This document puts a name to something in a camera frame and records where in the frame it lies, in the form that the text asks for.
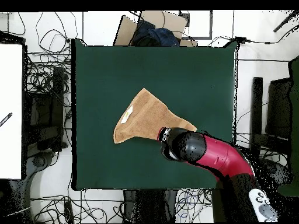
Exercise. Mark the black power strip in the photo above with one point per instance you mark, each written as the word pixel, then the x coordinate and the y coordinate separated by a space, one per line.
pixel 68 212

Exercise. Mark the black stand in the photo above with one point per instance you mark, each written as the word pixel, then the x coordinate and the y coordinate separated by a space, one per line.
pixel 257 105
pixel 57 93

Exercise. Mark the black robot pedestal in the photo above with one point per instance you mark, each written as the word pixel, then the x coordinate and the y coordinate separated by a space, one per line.
pixel 149 207

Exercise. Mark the white panel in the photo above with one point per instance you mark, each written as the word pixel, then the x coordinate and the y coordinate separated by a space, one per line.
pixel 10 93

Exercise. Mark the dark blue jeans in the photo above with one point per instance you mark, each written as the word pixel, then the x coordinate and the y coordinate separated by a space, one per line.
pixel 161 35

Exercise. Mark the black square frame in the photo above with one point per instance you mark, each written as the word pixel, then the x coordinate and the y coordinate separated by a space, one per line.
pixel 198 37

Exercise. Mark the black tripod leg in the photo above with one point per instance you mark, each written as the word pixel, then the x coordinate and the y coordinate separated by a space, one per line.
pixel 285 22

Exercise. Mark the dark green table cloth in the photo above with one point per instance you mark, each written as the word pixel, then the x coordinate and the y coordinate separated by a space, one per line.
pixel 105 70

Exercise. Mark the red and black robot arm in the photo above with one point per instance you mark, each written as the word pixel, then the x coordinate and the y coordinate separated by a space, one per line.
pixel 217 156

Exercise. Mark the orange terry towel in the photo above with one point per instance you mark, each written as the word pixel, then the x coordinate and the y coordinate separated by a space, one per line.
pixel 144 119

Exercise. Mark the black marker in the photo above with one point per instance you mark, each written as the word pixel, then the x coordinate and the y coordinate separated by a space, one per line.
pixel 6 119

